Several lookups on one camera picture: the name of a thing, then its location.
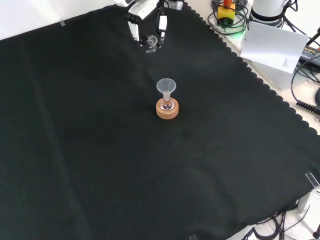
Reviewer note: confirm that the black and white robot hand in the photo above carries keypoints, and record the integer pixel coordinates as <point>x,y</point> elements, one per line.
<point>143,8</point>

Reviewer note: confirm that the clear glass graduated cylinder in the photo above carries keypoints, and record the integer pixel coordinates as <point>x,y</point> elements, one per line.
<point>151,40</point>

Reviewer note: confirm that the clear plastic funnel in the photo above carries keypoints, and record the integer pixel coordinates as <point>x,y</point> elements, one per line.
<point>166,85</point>

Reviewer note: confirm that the clear tape piece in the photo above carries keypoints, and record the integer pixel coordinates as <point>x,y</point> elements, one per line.
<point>193,237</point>
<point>62,23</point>

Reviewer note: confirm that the yellow stop button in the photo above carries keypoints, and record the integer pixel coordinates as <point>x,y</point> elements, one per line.
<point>226,13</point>

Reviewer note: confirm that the small round-bottom glass flask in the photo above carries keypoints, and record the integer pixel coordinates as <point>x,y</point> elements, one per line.
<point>167,105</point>

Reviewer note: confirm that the pale white board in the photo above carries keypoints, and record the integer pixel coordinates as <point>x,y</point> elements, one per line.
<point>272,45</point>

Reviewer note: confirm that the black bench cloth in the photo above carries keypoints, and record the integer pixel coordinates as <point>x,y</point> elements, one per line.
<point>100,150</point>

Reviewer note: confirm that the black power adapter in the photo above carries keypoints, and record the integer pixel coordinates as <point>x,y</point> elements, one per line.
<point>311,53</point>

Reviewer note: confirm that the clear acrylic bracket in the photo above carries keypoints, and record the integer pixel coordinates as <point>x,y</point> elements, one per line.
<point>312,178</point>

